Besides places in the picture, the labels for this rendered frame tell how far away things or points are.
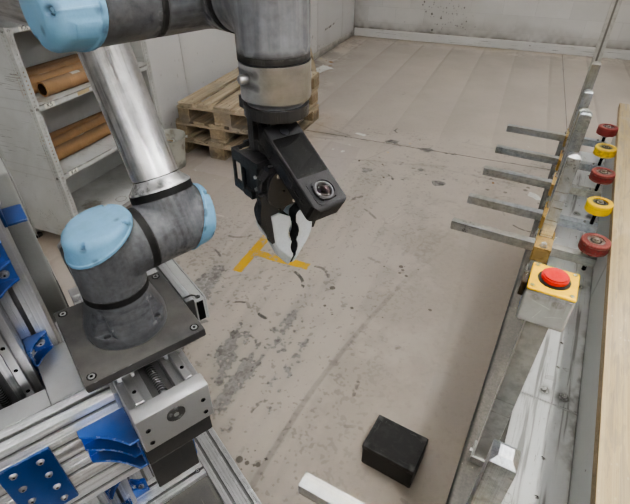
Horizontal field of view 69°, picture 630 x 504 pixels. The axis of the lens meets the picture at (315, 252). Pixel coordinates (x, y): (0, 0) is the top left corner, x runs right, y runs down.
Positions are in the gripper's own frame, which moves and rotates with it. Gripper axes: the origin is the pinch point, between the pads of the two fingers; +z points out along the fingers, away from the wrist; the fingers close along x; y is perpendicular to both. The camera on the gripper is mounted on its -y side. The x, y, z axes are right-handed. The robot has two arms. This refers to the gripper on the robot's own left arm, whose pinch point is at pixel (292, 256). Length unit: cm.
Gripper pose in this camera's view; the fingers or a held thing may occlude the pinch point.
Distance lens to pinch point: 60.2
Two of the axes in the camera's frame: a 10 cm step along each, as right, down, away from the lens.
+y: -6.1, -4.8, 6.4
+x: -7.9, 3.6, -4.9
